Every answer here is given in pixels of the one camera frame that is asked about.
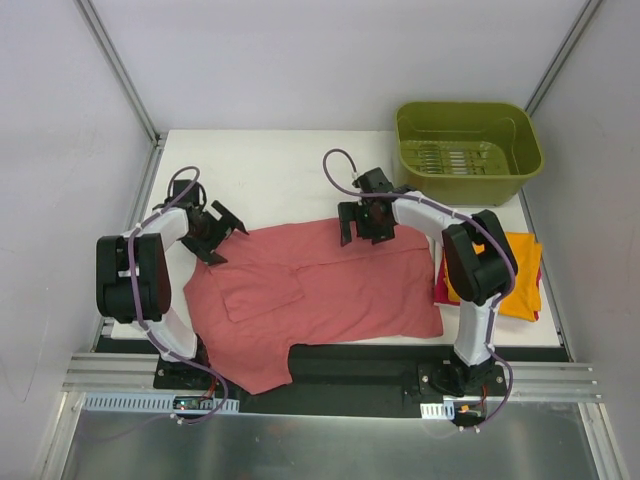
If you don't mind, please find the pink red t shirt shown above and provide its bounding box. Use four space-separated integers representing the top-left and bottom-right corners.
184 219 443 394

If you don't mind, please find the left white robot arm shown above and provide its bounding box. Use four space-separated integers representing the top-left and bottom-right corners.
96 179 248 389

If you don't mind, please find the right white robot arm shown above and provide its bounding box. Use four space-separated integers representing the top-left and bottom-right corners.
337 168 518 397

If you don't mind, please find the folded magenta t shirt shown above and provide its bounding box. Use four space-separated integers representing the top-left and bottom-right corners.
432 249 541 322

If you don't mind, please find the olive green plastic basket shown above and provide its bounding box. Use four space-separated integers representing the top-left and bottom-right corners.
393 101 544 206

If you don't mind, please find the folded orange t shirt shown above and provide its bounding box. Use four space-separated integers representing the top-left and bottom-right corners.
499 232 543 322

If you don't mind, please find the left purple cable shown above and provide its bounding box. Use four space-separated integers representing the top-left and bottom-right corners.
94 166 229 444

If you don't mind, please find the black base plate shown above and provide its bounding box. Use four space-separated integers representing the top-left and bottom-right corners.
152 342 519 416

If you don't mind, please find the left grey cable duct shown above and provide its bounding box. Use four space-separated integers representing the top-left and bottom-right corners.
84 393 240 415

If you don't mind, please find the grey cable duct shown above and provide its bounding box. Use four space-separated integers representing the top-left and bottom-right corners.
420 401 455 421
84 393 240 415

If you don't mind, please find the right grey cable duct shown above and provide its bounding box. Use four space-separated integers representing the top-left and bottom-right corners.
420 401 455 421

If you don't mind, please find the left aluminium frame post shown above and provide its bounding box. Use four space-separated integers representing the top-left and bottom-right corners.
73 0 162 145

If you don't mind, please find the aluminium frame post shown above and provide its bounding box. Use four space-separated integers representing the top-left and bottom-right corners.
73 0 162 145
524 0 604 117

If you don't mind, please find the right aluminium frame post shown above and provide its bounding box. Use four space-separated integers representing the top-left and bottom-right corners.
524 0 604 117

